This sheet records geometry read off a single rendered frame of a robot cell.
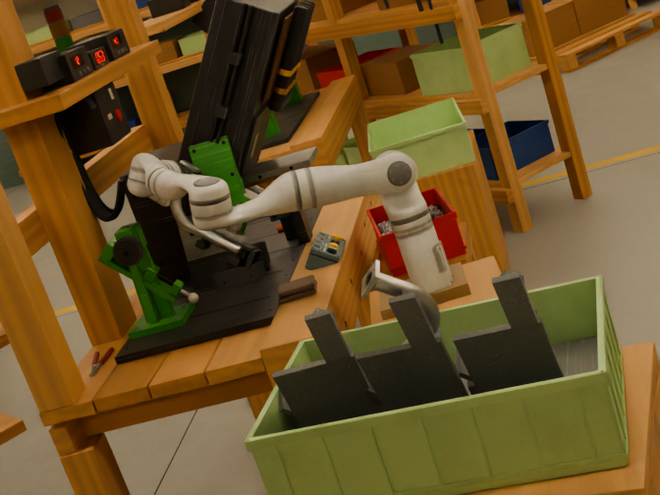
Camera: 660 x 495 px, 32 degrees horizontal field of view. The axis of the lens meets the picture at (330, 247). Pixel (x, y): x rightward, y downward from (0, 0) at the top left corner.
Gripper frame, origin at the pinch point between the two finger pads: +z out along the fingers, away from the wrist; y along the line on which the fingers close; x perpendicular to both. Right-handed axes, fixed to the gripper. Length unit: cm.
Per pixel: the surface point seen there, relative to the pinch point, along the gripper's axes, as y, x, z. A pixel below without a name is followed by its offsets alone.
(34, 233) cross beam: 18.4, 28.0, -28.4
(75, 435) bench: -21, 59, -46
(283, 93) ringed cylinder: -7.5, -30.7, 20.5
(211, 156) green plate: -3.2, -7.4, 2.8
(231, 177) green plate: -10.7, -5.4, 2.8
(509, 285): -87, -33, -113
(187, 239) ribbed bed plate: -8.0, 16.1, 4.9
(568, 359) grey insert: -104, -23, -80
